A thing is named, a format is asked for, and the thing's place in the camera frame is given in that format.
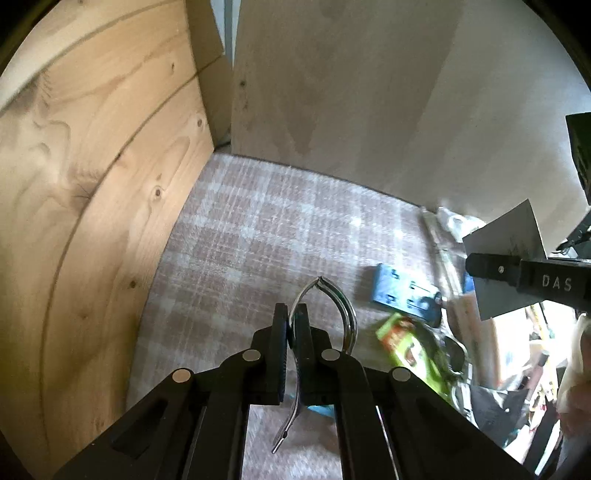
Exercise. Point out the brown cardboard back panel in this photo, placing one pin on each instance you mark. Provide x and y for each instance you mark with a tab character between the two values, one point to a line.
460	104

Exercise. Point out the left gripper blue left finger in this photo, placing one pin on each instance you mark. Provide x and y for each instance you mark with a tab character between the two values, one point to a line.
277	355

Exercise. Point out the pine wood plank board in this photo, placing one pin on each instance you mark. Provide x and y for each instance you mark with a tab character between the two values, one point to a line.
103	134

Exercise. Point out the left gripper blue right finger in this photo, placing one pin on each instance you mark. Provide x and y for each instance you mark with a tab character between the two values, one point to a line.
304	353

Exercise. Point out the plaid woven table mat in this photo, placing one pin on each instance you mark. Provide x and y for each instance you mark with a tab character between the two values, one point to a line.
251	235

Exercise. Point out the white plastic bag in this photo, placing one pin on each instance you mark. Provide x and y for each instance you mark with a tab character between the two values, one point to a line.
459	226

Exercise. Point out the green tube with orange label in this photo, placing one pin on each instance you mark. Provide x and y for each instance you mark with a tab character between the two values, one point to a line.
410	345

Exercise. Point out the blue card package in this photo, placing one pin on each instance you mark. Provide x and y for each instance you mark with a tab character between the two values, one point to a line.
398	290

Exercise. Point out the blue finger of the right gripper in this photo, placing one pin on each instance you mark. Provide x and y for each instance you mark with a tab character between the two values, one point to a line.
496	267

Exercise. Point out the grey foil sachet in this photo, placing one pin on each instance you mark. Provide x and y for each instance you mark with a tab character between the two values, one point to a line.
499	247

